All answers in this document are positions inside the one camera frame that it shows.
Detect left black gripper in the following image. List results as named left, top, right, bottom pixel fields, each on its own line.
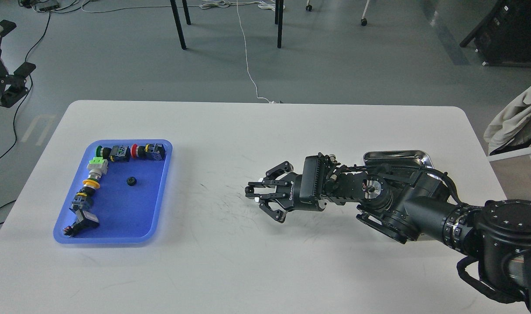
left=0, top=20, right=36, bottom=108

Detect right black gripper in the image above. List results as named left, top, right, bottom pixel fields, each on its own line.
left=246, top=155, right=333, bottom=223

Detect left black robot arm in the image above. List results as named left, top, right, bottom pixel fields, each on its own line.
left=0, top=20, right=36, bottom=108

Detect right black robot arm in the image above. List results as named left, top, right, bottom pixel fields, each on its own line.
left=245, top=153, right=531, bottom=313

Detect metal tray with black mat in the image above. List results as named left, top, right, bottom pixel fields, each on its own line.
left=363, top=150, right=434, bottom=169

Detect blue plastic tray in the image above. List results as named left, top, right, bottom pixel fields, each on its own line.
left=53, top=139, right=173, bottom=244

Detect black table legs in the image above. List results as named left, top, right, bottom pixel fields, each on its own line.
left=170, top=0, right=284, bottom=50

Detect beige cloth on chair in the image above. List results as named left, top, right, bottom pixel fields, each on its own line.
left=483, top=86, right=531, bottom=155

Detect black cabinet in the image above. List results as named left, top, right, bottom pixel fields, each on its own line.
left=459, top=0, right=531, bottom=68

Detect black floor cable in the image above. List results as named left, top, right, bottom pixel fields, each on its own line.
left=0, top=0, right=85, bottom=227

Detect red push button switch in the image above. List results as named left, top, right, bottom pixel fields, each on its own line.
left=131, top=143, right=166, bottom=161

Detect white green button switch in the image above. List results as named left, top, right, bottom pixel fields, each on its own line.
left=87, top=157, right=108, bottom=181

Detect green push button switch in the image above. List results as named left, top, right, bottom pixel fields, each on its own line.
left=95, top=145, right=131, bottom=162

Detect yellow ring button switch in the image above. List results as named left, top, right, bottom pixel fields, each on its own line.
left=69, top=178, right=100, bottom=212

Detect white floor cable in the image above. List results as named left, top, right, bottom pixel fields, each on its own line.
left=81, top=0, right=286, bottom=104

